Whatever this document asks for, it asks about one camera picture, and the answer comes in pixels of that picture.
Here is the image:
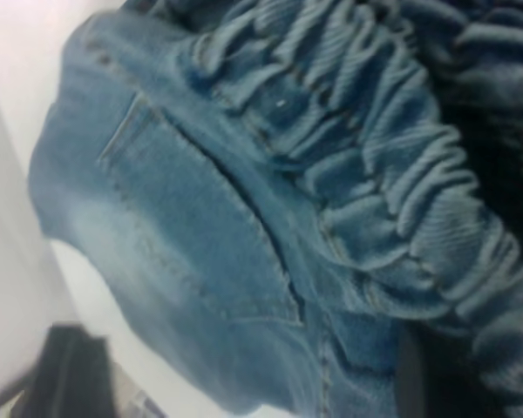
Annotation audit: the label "blue denim pants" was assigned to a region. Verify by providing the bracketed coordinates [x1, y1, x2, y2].
[25, 0, 523, 418]

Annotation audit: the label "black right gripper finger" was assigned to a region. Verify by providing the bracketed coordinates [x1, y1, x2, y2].
[395, 330, 425, 418]

